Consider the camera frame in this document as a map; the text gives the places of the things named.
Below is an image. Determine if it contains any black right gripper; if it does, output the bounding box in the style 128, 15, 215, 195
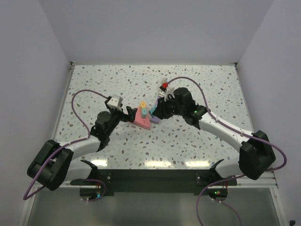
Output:
153, 95, 185, 120

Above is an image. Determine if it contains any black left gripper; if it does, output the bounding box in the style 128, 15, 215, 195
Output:
106, 103, 136, 136

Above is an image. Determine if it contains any teal plug adapter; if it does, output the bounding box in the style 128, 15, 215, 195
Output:
141, 107, 148, 119
149, 106, 156, 117

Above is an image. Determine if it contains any yellow plug adapter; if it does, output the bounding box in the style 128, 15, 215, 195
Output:
140, 101, 147, 108

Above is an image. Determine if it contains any pink triangular power strip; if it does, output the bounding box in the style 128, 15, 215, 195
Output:
134, 107, 151, 129

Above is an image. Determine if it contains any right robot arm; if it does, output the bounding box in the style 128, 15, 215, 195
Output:
152, 88, 276, 185

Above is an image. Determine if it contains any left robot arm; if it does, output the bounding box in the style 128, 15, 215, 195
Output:
27, 106, 138, 191

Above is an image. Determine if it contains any purple power strip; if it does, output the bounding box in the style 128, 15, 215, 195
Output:
150, 98, 162, 125

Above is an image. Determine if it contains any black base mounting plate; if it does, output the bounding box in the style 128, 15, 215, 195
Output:
70, 169, 238, 197

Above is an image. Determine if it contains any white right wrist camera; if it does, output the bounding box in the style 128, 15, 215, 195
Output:
164, 87, 174, 101

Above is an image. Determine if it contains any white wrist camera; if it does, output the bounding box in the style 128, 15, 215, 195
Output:
164, 87, 174, 101
107, 95, 123, 111

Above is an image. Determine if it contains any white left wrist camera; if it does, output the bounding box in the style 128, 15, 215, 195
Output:
107, 95, 123, 111

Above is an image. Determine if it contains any white coiled power cord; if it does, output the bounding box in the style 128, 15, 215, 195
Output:
158, 78, 169, 98

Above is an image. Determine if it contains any red cable connector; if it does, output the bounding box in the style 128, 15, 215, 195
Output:
160, 82, 168, 89

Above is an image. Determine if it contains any aluminium front rail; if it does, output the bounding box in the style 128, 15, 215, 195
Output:
29, 167, 279, 189

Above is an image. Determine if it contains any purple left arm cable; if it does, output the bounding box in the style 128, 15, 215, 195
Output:
23, 89, 111, 203

